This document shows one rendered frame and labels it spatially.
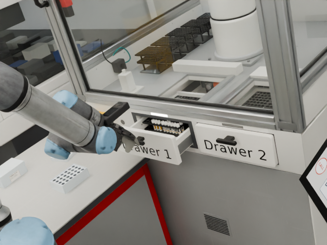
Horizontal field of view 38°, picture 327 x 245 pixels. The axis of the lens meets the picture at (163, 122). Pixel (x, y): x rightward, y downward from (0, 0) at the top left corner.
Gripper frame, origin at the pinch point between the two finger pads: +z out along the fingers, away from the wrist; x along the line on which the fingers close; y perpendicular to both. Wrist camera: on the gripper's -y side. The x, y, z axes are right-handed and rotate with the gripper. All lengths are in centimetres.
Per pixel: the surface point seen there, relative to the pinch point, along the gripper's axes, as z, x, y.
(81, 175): 4.9, -23.1, 15.9
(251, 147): 10.6, 38.6, -8.6
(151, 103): 3.0, -1.9, -15.9
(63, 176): 2.0, -28.9, 18.6
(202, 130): 7.9, 20.3, -10.6
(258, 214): 36, 35, 7
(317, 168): -12, 70, 1
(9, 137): 6, -80, 9
